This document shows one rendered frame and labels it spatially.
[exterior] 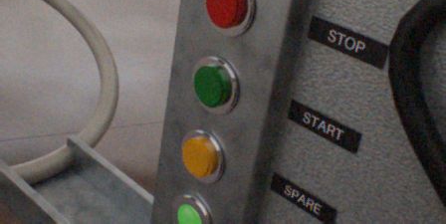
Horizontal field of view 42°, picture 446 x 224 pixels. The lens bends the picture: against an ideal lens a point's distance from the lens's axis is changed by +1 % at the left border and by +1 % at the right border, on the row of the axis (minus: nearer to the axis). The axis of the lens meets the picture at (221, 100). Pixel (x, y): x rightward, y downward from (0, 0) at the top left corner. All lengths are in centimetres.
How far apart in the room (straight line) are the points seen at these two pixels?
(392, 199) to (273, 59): 10
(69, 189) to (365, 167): 55
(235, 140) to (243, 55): 5
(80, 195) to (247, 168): 48
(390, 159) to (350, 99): 4
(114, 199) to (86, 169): 6
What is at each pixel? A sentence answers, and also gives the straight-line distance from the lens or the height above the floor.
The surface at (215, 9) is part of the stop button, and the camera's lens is 33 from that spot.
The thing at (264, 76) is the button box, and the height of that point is 144.
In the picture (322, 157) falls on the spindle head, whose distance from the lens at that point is 34.
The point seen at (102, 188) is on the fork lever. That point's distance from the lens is 82.
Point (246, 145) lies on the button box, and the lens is 35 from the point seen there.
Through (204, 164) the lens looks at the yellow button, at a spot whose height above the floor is 137.
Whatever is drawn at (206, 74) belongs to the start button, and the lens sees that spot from 34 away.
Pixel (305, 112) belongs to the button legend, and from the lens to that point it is 34.
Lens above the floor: 157
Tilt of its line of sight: 27 degrees down
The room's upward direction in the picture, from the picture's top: 10 degrees clockwise
